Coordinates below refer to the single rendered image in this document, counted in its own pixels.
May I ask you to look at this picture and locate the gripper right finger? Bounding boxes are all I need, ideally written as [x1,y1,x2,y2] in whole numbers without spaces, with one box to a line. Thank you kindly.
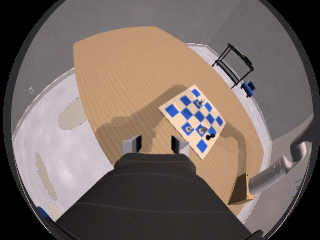
[171,135,189,158]

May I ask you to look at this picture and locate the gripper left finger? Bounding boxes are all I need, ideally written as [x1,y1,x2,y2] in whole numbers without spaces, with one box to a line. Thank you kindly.
[122,135,142,155]

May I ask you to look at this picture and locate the blue and cream chessboard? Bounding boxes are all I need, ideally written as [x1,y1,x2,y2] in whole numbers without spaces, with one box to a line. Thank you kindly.
[158,85,226,160]

